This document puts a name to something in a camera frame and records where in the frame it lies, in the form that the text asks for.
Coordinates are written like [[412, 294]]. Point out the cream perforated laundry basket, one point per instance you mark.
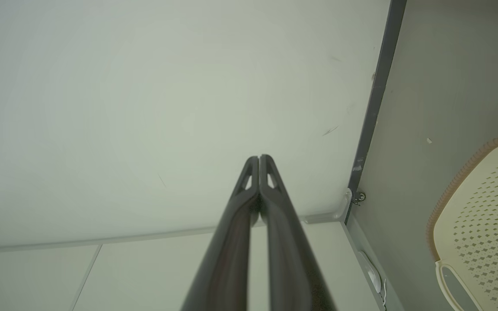
[[482, 224]]

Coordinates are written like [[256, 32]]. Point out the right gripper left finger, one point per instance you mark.
[[227, 259]]

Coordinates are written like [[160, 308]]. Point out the black baseboard strip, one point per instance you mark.
[[376, 99]]

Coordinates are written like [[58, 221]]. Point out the small black caster wheel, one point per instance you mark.
[[360, 198]]

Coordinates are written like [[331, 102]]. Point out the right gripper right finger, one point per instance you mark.
[[290, 259]]

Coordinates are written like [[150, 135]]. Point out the small white plastic piece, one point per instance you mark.
[[372, 272]]

